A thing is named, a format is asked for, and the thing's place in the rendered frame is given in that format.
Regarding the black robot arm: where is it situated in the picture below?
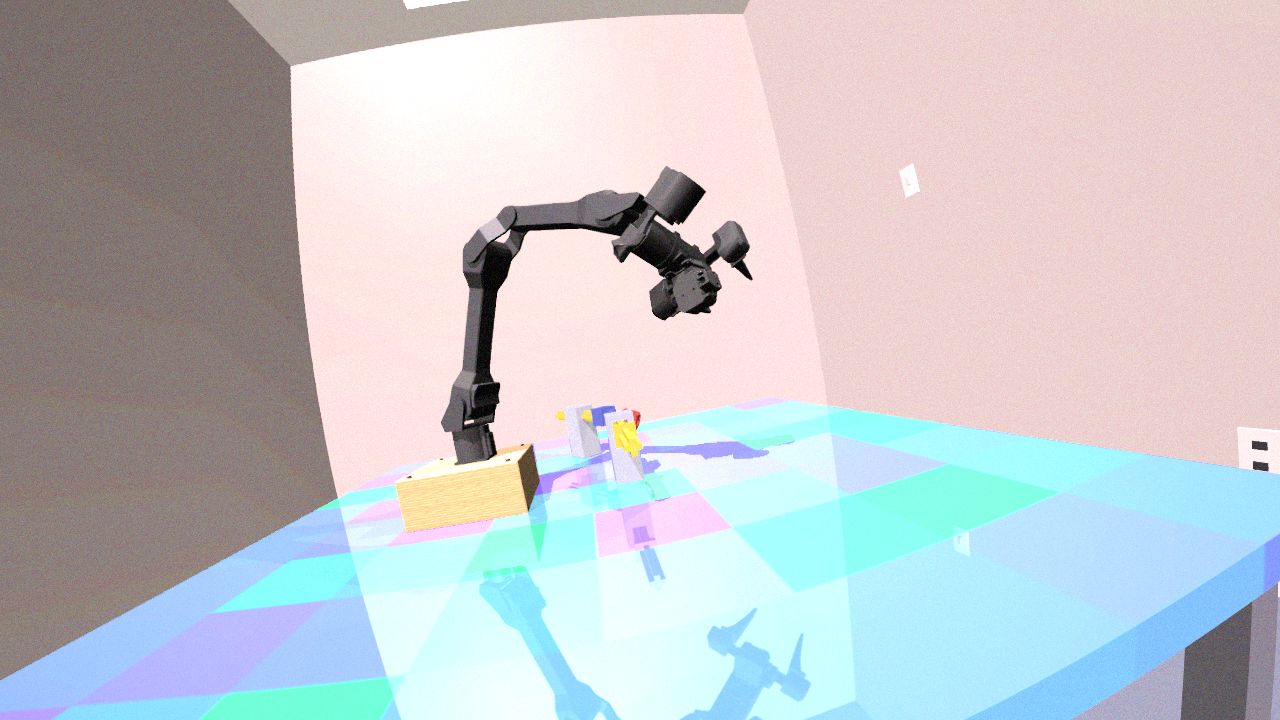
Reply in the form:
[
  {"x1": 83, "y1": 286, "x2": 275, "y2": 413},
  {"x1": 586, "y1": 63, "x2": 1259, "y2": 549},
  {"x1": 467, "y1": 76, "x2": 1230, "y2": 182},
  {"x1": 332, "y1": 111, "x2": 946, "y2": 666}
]
[{"x1": 442, "y1": 167, "x2": 722, "y2": 466}]

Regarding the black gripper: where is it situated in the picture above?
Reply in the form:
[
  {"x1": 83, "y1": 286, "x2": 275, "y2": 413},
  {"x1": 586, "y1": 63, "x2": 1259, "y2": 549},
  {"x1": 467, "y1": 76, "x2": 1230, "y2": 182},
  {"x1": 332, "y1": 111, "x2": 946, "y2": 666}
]
[{"x1": 649, "y1": 220, "x2": 753, "y2": 322}]

